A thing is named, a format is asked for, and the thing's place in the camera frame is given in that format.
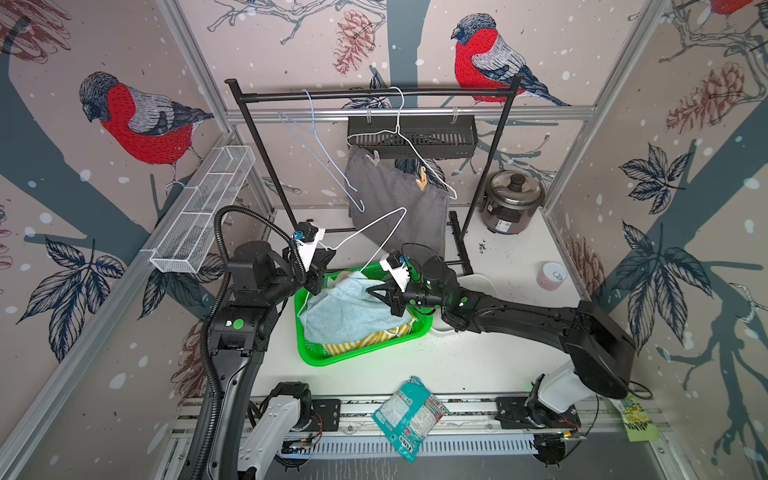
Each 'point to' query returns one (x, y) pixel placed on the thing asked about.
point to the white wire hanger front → (403, 210)
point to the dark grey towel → (389, 207)
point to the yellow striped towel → (337, 348)
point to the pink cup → (551, 277)
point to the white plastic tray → (475, 282)
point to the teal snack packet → (409, 415)
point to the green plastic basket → (310, 352)
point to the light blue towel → (346, 311)
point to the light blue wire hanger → (313, 130)
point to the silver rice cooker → (511, 200)
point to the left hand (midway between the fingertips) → (334, 244)
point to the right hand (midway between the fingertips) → (372, 286)
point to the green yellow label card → (637, 421)
